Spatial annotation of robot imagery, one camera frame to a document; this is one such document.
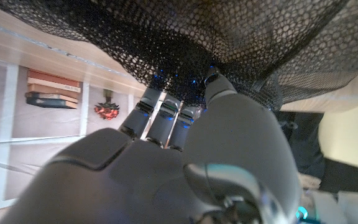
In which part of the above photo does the printed bookshelf backdrop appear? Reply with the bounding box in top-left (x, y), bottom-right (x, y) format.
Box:
top-left (0, 55), bottom-right (155, 215)

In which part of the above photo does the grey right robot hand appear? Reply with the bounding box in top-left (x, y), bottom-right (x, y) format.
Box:
top-left (0, 68), bottom-right (301, 224)

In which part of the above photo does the black mesh netting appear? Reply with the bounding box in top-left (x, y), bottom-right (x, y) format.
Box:
top-left (0, 0), bottom-right (358, 111)

